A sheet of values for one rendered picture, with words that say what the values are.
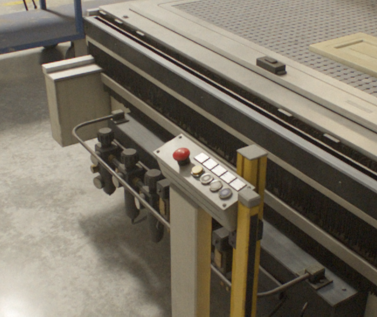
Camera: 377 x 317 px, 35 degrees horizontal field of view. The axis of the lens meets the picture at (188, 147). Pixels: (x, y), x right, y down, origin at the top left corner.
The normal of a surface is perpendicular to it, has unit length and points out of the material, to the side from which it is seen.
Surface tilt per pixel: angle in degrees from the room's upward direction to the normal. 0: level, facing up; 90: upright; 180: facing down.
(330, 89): 0
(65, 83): 90
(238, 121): 90
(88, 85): 90
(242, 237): 90
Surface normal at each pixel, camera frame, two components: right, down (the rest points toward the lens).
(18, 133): 0.00, -0.88
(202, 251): 0.55, 0.40
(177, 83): -0.84, 0.26
